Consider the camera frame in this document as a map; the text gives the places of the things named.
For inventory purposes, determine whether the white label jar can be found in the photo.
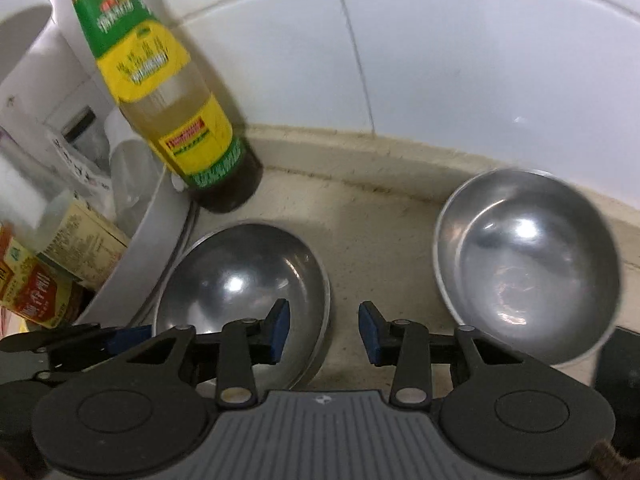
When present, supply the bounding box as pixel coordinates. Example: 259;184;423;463
44;104;114;187

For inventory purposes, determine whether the white two-tier condiment rack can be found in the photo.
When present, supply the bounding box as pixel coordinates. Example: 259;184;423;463
0;0;198;333

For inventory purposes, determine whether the black stove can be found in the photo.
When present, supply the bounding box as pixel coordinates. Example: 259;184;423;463
594;326;640;461

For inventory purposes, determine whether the gold cap purple label bottle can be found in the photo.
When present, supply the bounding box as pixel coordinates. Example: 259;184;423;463
0;150;132;292

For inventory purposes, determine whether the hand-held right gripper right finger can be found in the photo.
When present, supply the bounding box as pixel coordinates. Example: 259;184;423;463
358;301;536;407

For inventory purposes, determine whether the small steel bowl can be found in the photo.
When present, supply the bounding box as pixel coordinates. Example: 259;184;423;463
434;169;622;366

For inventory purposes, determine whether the green yellow label bottle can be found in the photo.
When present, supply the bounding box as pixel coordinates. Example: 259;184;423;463
57;0;264;214

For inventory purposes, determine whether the large steel bowl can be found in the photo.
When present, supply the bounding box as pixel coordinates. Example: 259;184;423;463
152;222;332;391

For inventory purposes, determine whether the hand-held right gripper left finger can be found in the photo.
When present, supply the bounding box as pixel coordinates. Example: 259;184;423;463
115;299;291;408

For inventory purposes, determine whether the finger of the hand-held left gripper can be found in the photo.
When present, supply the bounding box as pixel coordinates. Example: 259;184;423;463
0;322;152;386

